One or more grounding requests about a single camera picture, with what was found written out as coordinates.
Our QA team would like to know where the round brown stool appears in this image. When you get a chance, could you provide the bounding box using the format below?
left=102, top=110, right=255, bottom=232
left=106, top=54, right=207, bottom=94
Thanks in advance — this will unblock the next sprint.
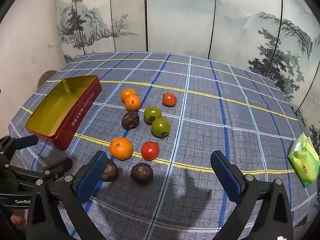
left=37, top=70, right=58, bottom=89

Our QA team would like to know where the red tin box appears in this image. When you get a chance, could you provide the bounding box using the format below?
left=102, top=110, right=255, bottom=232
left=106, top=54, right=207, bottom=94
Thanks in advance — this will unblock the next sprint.
left=25, top=75, right=102, bottom=151

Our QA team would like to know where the person's left hand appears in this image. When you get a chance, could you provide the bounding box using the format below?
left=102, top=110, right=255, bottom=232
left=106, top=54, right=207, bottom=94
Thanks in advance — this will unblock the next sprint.
left=9, top=211, right=27, bottom=232

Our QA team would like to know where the green tomato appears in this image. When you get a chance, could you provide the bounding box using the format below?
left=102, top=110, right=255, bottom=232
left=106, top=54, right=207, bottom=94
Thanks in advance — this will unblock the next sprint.
left=143, top=107, right=162, bottom=125
left=151, top=118, right=171, bottom=138

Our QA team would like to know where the dark brown passion fruit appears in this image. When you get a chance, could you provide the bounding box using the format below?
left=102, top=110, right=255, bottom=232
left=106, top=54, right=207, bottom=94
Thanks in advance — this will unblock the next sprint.
left=121, top=111, right=140, bottom=130

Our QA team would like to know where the blue plaid tablecloth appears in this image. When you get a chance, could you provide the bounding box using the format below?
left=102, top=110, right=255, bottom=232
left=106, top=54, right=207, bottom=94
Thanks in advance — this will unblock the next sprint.
left=7, top=52, right=312, bottom=240

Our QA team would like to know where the red tomato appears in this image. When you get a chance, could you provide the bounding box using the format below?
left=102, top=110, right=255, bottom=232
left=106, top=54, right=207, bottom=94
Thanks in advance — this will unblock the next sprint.
left=141, top=141, right=160, bottom=161
left=162, top=92, right=178, bottom=107

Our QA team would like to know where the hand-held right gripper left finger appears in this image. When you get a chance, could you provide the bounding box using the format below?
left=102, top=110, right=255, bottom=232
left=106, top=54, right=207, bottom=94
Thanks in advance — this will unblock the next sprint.
left=26, top=151, right=108, bottom=240

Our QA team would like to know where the dark brown water chestnut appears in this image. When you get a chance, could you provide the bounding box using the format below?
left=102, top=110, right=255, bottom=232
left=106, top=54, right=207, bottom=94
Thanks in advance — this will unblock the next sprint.
left=130, top=162, right=154, bottom=185

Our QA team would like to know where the orange mandarin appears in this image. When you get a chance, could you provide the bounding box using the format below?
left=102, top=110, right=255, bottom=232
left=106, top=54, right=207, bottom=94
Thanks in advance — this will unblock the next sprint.
left=109, top=137, right=133, bottom=160
left=124, top=95, right=142, bottom=112
left=120, top=88, right=137, bottom=103

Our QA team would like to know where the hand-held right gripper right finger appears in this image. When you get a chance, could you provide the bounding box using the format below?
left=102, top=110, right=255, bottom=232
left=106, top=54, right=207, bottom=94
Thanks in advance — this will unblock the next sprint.
left=211, top=151, right=294, bottom=240

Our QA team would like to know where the green tissue pack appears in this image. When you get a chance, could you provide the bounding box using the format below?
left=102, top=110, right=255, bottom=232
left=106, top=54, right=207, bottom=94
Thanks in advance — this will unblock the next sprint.
left=287, top=132, right=320, bottom=188

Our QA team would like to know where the painted landscape folding screen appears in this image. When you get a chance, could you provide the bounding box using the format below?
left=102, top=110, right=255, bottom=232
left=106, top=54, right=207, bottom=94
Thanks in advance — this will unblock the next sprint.
left=54, top=0, right=320, bottom=140

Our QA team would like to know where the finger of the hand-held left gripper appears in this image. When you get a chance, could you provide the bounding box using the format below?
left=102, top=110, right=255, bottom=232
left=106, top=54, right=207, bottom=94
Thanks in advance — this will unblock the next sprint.
left=0, top=134, right=39, bottom=160
left=5, top=157, right=73, bottom=188

